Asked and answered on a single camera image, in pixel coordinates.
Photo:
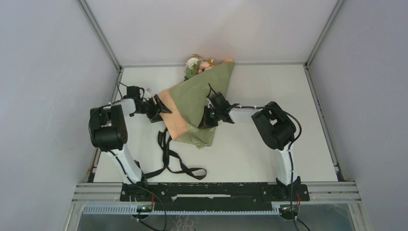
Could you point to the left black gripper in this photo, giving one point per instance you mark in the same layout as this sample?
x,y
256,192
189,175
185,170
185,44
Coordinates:
x,y
159,108

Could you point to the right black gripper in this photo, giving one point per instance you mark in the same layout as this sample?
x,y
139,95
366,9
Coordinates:
x,y
206,122

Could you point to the orange wrapping paper sheet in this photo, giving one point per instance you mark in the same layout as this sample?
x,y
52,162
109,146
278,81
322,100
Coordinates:
x,y
187,100

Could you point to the pink fake flower stem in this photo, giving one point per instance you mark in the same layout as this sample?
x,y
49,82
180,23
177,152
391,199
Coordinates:
x,y
205,65

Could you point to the white fake flower stem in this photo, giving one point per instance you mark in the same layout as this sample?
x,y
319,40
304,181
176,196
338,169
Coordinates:
x,y
192,66

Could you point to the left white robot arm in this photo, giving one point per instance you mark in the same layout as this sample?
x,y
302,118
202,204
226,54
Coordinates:
x,y
108,132

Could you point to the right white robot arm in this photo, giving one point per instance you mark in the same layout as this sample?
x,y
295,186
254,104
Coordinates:
x,y
277,128

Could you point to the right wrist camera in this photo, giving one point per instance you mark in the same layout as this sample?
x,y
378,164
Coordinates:
x,y
217,100

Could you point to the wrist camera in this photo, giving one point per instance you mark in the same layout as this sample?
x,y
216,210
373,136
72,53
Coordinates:
x,y
217,100
134,92

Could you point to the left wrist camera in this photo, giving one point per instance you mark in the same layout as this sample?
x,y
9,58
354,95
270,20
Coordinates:
x,y
134,92

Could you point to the black mounting base plate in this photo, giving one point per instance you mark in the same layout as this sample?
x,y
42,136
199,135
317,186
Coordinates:
x,y
267,192

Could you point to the white cable duct rail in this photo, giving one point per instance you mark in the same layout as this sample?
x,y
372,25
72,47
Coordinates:
x,y
134,210

